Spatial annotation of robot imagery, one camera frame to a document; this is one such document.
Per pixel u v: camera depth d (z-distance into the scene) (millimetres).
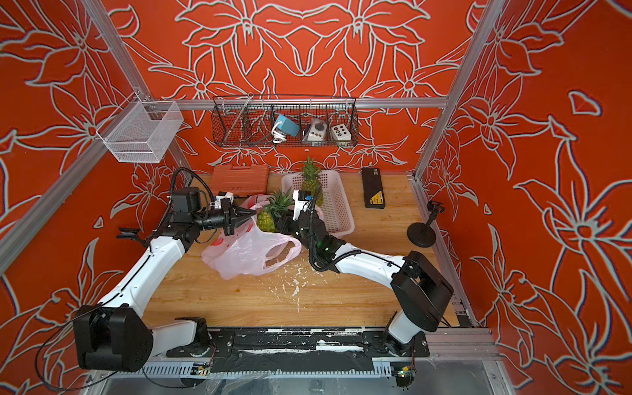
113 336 394
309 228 571
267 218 759
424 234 951
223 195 754
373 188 1114
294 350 727
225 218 670
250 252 700
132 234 721
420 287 458
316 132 913
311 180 1005
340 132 948
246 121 1005
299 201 697
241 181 1149
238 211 707
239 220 700
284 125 842
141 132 907
